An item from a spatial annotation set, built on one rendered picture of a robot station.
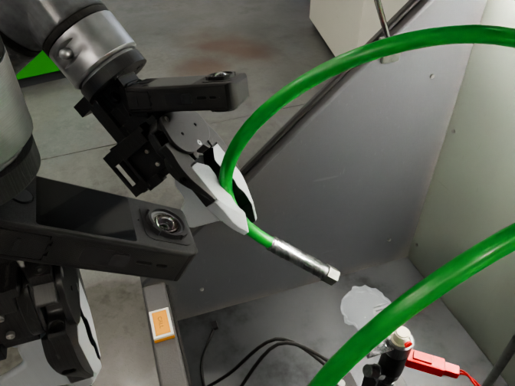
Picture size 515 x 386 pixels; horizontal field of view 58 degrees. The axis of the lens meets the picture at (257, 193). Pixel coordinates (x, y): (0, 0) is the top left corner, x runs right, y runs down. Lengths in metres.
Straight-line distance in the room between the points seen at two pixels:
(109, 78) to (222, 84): 0.11
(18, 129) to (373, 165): 0.64
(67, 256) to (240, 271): 0.60
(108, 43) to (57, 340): 0.28
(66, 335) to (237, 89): 0.25
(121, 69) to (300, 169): 0.36
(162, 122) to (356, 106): 0.35
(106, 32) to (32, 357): 0.29
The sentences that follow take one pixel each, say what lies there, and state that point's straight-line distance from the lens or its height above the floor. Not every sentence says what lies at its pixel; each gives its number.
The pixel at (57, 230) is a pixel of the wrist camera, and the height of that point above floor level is 1.40.
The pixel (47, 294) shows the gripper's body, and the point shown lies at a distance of 0.27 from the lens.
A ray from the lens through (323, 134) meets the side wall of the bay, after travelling 0.71.
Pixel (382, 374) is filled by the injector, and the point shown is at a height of 1.07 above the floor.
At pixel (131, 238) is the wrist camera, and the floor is 1.38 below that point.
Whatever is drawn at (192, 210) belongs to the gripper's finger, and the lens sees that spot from 0.48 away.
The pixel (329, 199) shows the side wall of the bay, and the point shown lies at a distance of 0.80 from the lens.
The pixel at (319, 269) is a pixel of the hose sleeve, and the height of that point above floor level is 1.15.
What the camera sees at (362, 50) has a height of 1.41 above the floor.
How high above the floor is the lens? 1.56
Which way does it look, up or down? 40 degrees down
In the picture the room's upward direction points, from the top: straight up
